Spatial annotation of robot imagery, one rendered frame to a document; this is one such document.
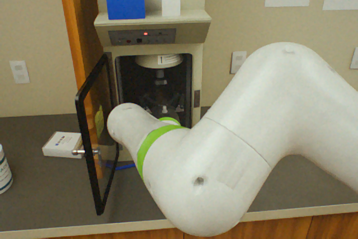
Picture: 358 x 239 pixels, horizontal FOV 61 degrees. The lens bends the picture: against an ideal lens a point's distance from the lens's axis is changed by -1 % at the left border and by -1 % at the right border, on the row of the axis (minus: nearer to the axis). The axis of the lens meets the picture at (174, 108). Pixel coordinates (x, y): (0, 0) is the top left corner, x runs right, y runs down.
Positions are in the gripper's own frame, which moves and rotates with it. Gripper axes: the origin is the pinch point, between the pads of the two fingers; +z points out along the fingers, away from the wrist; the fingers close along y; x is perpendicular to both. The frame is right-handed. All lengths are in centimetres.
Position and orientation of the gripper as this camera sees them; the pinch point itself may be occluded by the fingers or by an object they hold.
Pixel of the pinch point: (160, 91)
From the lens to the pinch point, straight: 113.8
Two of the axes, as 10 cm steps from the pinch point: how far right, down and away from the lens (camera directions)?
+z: -1.0, -4.9, 8.7
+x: 0.1, 8.7, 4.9
